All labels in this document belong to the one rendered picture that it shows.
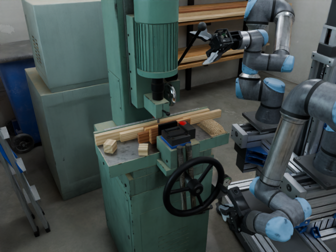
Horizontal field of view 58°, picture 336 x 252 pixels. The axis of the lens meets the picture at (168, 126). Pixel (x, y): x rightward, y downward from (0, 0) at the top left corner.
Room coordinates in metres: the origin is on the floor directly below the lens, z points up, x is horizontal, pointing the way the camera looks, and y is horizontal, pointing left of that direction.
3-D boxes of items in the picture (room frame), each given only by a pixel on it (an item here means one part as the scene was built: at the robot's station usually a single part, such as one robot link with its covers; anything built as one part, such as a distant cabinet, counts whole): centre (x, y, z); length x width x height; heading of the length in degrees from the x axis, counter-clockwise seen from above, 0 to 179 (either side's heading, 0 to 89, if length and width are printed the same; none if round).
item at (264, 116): (1.57, -0.59, 0.87); 0.15 x 0.15 x 0.10
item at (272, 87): (1.58, -0.58, 0.98); 0.13 x 0.12 x 0.14; 73
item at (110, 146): (1.11, 0.25, 0.92); 0.05 x 0.04 x 0.04; 165
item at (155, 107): (1.29, 0.05, 1.03); 0.14 x 0.07 x 0.09; 27
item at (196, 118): (1.31, -0.03, 0.92); 0.55 x 0.02 x 0.04; 117
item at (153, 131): (1.20, -0.01, 0.94); 0.20 x 0.01 x 0.08; 117
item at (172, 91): (1.44, -0.01, 1.02); 0.12 x 0.03 x 0.12; 27
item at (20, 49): (2.73, 1.33, 0.48); 0.64 x 0.54 x 0.97; 124
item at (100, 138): (1.29, 0.06, 0.93); 0.60 x 0.02 x 0.05; 117
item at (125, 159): (1.17, 0.00, 0.87); 0.61 x 0.30 x 0.06; 117
